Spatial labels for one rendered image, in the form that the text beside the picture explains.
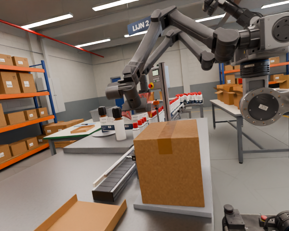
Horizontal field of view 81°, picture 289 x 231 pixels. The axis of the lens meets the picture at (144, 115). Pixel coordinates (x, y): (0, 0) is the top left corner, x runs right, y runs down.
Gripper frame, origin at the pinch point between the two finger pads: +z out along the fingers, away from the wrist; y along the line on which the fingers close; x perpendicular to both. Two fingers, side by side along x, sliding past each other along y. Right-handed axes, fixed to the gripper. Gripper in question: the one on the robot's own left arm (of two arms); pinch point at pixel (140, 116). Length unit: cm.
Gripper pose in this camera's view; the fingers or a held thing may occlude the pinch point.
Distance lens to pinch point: 83.6
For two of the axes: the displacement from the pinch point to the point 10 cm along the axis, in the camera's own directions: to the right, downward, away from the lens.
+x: -0.5, 7.5, -6.5
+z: 2.3, 6.5, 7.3
